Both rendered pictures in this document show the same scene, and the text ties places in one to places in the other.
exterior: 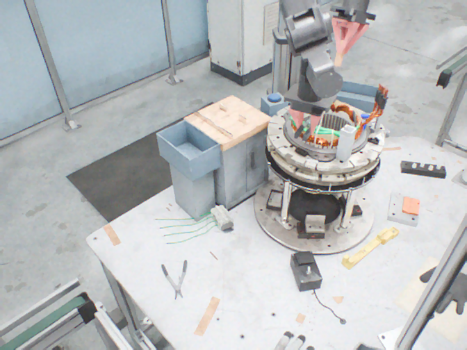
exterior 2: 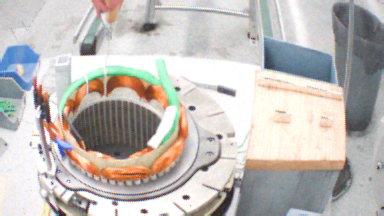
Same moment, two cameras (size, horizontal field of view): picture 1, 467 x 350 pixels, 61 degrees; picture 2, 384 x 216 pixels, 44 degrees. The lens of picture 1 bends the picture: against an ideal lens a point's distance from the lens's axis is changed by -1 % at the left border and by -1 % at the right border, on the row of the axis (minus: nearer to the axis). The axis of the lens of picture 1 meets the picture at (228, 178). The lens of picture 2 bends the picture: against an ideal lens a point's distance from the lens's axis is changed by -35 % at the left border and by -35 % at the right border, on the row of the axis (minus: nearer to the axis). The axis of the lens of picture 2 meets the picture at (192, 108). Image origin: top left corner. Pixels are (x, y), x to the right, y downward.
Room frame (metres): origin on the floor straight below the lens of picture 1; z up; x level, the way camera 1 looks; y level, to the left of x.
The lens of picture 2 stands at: (1.44, -0.66, 1.71)
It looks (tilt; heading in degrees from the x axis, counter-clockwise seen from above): 40 degrees down; 135
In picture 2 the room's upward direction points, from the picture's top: 3 degrees clockwise
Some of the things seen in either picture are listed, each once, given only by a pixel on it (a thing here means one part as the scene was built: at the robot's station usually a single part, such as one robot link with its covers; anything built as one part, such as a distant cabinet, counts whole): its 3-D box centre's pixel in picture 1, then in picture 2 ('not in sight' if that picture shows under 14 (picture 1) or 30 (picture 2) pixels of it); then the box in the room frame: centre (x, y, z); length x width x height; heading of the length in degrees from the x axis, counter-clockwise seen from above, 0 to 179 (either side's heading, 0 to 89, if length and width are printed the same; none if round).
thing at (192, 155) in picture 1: (192, 175); (296, 120); (0.94, 0.11, 0.92); 0.17 x 0.11 x 0.28; 39
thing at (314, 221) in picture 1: (315, 221); not in sight; (0.79, -0.25, 0.85); 0.06 x 0.04 x 0.05; 85
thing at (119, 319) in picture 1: (118, 319); not in sight; (0.79, 0.44, 0.33); 0.06 x 0.04 x 0.06; 41
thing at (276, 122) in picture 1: (324, 132); (113, 143); (0.91, -0.28, 1.09); 0.32 x 0.32 x 0.01
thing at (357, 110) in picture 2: not in sight; (359, 66); (0.56, 1.34, 0.28); 0.38 x 0.37 x 0.56; 41
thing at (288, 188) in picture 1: (286, 198); not in sight; (0.84, -0.17, 0.91); 0.02 x 0.02 x 0.21
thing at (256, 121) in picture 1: (228, 121); (304, 122); (1.04, -0.01, 1.05); 0.20 x 0.19 x 0.02; 129
